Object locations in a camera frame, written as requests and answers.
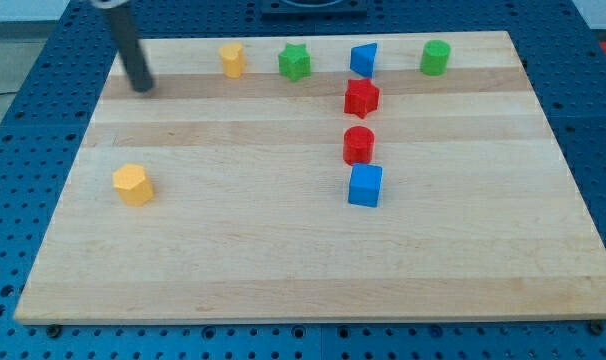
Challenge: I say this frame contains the green star block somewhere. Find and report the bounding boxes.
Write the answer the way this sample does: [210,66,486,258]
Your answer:
[278,43,311,82]

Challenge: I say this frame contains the blue triangle block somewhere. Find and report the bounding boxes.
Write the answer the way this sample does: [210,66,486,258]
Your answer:
[349,43,378,78]

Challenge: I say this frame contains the light wooden board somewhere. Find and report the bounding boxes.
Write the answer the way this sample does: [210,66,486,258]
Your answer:
[15,31,606,325]

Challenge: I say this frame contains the red star block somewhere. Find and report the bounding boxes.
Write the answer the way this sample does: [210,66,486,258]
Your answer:
[344,78,380,119]

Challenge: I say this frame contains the green cylinder block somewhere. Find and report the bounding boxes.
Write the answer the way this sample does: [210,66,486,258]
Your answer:
[420,39,451,76]

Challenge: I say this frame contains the blue cube block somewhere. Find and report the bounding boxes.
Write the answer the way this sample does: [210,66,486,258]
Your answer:
[348,163,383,208]

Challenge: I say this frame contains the yellow hexagon block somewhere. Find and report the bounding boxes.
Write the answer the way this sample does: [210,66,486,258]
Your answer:
[112,164,154,206]

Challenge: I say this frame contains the red cylinder block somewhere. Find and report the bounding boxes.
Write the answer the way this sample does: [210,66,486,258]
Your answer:
[343,126,375,165]

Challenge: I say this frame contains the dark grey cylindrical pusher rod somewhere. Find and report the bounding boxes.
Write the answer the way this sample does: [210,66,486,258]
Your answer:
[100,0,154,93]

